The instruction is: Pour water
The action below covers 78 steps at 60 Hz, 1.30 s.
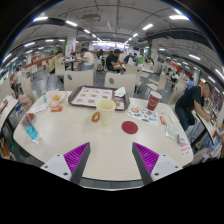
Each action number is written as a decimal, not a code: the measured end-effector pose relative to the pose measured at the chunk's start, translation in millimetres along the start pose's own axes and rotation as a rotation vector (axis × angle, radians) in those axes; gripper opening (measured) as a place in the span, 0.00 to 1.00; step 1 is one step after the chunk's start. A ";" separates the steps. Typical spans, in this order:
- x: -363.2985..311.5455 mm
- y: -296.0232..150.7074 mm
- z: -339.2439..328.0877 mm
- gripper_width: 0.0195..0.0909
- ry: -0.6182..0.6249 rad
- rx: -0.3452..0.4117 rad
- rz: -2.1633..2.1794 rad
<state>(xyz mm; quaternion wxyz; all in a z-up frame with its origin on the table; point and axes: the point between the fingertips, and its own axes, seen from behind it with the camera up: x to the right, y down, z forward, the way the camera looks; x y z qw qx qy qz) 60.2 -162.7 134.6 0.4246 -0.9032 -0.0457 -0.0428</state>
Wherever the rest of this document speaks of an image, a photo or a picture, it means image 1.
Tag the white paper receipt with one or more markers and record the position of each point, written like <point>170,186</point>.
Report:
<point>39,109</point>

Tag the pink backpack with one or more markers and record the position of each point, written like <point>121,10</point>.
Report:
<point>25,101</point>

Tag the white slip with pink print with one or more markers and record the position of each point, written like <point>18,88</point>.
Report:
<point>186,148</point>

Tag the brown food tray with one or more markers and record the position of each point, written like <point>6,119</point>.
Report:
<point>90,96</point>

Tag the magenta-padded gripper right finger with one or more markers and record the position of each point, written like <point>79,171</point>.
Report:
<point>148,158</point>

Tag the red paper cup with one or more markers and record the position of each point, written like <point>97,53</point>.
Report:
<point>153,101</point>

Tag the flat red box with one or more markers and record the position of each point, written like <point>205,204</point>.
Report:
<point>32,116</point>

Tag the small flat red packet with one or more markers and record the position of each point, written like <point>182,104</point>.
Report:
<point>56,108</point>

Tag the small red sauce packet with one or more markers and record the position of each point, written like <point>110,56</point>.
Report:
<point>163,120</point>

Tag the colourful printed paper leaflet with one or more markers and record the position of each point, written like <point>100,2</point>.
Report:
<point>143,115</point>

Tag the ceiling air conditioner unit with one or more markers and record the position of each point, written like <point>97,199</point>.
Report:
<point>91,18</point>

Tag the clear plastic snack bag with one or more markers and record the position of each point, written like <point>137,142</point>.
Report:
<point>56,97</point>

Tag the white paper napkin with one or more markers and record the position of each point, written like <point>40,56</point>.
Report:
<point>120,92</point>

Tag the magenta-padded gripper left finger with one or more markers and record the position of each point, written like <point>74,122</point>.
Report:
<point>75,158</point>

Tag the person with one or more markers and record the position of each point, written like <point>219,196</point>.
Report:
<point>188,100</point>
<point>17,78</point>
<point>88,59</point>
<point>53,62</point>
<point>112,61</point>

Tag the beige chair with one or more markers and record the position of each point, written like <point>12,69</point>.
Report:
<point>27,86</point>
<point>80,80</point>
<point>121,83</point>

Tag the flat round red coaster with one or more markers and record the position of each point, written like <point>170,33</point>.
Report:
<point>129,127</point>

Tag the neighbouring cream table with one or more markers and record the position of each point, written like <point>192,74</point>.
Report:
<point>7,113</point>
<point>206,125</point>

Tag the clear plastic packet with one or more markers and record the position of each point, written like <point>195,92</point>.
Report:
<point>173,132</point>

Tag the ceiling lights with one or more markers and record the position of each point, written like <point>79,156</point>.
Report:
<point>178,16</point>

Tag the clear bottle with blue cap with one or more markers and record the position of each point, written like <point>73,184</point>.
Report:
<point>30,128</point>

